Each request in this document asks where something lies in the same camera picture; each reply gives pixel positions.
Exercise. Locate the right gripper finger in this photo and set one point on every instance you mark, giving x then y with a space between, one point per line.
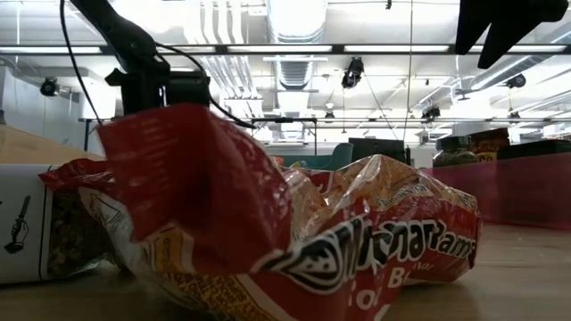
470 27
502 40

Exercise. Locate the dark red snack packet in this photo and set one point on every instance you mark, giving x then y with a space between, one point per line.
488 147

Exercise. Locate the black monitor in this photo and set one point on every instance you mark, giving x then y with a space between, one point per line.
377 151

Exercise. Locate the white cylindrical appliance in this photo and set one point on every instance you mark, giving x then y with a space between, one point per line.
468 129

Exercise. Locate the red yellow ramen packet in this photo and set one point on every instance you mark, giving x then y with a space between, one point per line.
201 200

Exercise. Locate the spice jar with green lid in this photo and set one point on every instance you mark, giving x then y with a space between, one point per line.
455 156

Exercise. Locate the black ceiling spotlight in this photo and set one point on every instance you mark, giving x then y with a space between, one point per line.
516 80
431 112
49 87

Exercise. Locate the green plastic bin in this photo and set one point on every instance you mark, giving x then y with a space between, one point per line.
339 158

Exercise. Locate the spice jar with white lid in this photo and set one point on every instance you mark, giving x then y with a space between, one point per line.
22 223

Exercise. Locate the silver ventilation duct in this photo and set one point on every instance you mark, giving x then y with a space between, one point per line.
296 18

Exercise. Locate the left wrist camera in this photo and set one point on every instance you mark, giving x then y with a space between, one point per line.
189 89

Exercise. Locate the black metal post frame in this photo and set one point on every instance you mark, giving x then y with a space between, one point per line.
86 138

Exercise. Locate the black overhead light bar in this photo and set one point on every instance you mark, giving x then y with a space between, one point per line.
337 49

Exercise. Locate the black overhead camera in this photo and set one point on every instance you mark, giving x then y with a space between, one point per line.
352 73

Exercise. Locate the pink plastic tray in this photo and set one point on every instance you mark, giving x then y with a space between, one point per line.
513 191

